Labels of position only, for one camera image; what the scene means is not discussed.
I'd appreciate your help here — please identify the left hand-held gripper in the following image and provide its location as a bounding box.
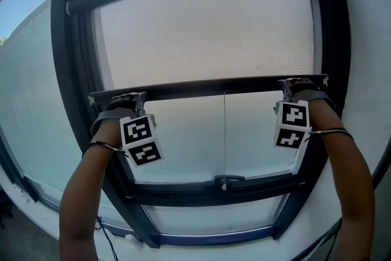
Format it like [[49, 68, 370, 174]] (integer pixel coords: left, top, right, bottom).
[[90, 92, 165, 168]]

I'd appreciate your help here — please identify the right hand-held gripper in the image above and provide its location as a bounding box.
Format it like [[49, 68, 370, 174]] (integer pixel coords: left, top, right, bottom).
[[273, 79, 337, 150]]

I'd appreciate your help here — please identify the roller blind with bottom bar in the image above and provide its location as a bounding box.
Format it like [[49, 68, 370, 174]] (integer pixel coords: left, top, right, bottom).
[[65, 0, 337, 107]]

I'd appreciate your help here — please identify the person's right forearm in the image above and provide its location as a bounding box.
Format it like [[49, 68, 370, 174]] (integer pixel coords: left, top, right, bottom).
[[308, 97, 376, 261]]

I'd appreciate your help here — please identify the person's left forearm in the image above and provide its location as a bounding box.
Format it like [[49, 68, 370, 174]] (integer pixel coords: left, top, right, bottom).
[[59, 119, 128, 261]]

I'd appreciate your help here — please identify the person's right hand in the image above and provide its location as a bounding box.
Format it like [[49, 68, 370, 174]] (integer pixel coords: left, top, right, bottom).
[[286, 77, 321, 95]]

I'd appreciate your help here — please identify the person's left hand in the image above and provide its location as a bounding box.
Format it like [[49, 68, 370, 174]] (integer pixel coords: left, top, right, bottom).
[[106, 93, 137, 112]]

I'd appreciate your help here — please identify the small white bottle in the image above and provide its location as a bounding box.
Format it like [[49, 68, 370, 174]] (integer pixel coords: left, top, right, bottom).
[[124, 233, 144, 250]]

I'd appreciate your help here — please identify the black office chair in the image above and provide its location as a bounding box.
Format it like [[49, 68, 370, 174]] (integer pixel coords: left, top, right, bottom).
[[0, 192, 15, 229]]

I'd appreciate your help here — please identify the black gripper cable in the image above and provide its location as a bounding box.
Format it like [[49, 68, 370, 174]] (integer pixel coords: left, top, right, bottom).
[[81, 139, 129, 261], [305, 127, 355, 143]]

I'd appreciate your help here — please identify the thin grey pull cord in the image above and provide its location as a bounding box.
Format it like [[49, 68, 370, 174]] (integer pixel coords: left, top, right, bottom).
[[222, 92, 228, 192]]

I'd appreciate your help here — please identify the black window frame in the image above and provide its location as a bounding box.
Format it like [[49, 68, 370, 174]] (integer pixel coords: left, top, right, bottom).
[[0, 0, 349, 250]]

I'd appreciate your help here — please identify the black window handle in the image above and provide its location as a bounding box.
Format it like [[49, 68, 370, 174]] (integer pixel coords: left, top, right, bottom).
[[213, 174, 246, 187]]

